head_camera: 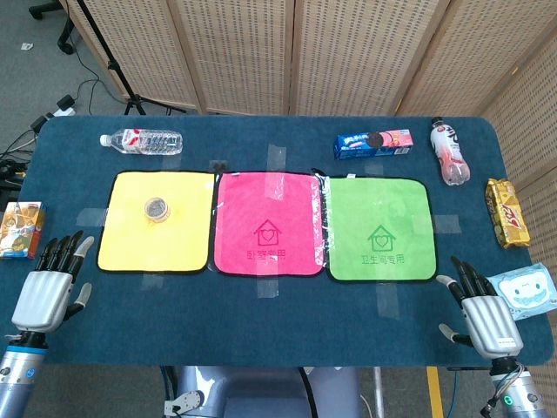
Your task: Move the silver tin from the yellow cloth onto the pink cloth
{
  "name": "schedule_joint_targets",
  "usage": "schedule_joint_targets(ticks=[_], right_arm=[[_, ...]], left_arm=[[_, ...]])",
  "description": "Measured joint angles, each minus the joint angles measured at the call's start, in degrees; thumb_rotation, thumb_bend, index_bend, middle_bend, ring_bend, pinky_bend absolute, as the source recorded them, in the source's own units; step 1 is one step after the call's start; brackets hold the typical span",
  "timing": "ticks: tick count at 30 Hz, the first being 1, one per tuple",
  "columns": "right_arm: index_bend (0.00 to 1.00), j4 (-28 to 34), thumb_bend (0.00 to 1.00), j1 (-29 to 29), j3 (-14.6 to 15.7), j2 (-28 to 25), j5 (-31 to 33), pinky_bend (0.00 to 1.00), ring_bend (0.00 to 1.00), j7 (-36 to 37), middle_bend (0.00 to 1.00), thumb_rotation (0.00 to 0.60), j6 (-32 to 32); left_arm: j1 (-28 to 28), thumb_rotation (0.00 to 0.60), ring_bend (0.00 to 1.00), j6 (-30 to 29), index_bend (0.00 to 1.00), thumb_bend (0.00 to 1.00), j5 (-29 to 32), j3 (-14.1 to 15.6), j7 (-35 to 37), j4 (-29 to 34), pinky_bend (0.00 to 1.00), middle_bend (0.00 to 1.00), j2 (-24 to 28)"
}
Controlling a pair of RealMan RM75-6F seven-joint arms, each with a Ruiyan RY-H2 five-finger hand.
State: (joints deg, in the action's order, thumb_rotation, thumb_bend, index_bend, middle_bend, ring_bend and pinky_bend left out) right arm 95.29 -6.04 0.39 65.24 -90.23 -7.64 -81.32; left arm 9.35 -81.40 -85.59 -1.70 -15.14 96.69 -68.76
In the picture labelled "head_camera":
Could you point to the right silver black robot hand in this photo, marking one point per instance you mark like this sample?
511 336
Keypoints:
491 322

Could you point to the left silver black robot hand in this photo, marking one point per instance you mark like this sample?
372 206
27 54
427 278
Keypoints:
41 298

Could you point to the small round tin can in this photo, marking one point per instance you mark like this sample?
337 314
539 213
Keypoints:
156 209

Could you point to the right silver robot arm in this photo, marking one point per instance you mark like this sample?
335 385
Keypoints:
520 396

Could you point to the orange snack box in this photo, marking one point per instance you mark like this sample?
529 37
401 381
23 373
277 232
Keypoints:
22 228

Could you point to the blue pink cookie box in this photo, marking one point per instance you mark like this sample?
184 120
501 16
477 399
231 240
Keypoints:
374 143

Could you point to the light blue wet wipes pack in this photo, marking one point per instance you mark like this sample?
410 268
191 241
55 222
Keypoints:
526 291

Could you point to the clear tape strip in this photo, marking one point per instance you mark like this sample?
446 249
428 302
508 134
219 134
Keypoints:
89 217
276 157
387 300
267 288
448 224
152 282

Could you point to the yellow snack bag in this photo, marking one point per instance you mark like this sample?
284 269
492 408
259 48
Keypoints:
507 213

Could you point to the yellow cloth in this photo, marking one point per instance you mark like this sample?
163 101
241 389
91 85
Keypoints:
183 244

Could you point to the green cloth with house print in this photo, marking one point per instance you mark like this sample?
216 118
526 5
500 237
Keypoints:
391 204

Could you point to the pink drink bottle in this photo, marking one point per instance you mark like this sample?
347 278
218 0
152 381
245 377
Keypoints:
450 152

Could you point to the white power strip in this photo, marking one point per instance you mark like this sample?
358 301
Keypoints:
61 112

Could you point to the clear water bottle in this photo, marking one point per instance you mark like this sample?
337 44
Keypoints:
148 141

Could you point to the wicker folding screen panel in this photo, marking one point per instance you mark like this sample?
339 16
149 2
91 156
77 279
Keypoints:
239 52
143 48
478 52
361 52
537 130

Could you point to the blue table mat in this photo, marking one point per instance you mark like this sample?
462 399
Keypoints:
261 322

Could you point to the pink cloth with house print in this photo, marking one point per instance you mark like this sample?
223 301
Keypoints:
243 209

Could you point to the grey robot torso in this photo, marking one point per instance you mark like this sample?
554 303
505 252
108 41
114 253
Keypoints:
261 392

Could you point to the black tripod stand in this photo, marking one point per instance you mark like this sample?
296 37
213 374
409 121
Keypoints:
114 65

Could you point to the black office chair base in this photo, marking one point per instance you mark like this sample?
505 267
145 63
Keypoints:
67 37

